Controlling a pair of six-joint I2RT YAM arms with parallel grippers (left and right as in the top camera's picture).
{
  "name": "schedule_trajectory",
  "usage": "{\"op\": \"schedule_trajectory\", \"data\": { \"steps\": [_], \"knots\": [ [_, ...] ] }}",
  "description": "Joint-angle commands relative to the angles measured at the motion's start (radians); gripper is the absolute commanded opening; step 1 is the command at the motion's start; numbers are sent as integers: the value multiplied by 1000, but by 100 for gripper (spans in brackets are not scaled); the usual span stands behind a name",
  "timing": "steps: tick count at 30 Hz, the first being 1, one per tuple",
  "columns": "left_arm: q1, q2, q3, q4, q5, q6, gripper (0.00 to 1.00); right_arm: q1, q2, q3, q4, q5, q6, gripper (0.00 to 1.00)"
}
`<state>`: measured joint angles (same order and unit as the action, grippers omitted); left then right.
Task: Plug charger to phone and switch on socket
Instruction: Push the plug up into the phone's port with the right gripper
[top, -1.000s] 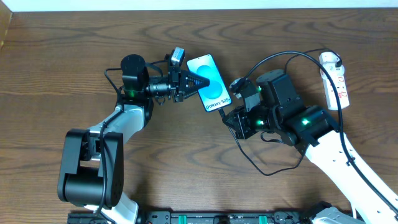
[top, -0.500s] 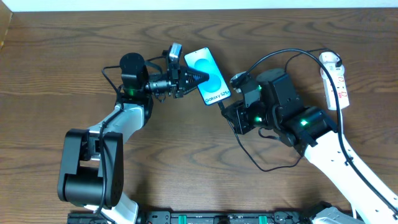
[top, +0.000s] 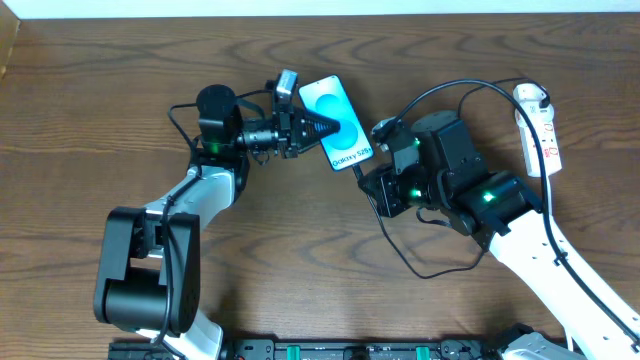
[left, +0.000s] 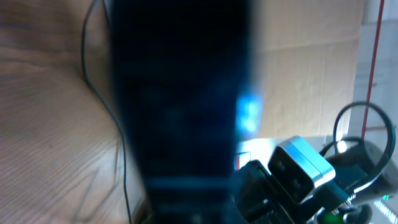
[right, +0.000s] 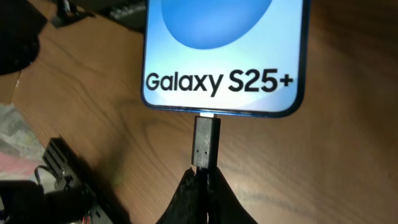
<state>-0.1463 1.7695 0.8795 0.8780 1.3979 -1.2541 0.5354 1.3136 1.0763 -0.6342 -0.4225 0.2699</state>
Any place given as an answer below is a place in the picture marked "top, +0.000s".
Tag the white power strip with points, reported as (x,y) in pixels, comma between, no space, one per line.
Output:
(542,120)

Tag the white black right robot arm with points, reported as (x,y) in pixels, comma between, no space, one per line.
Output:
(436,166)

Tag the white USB charger plug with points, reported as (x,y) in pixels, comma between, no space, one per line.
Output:
(532,97)

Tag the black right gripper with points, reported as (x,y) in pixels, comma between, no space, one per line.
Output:
(380,190)

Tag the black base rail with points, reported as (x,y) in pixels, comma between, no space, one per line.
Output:
(263,349)

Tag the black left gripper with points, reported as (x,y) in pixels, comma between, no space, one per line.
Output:
(288,133)

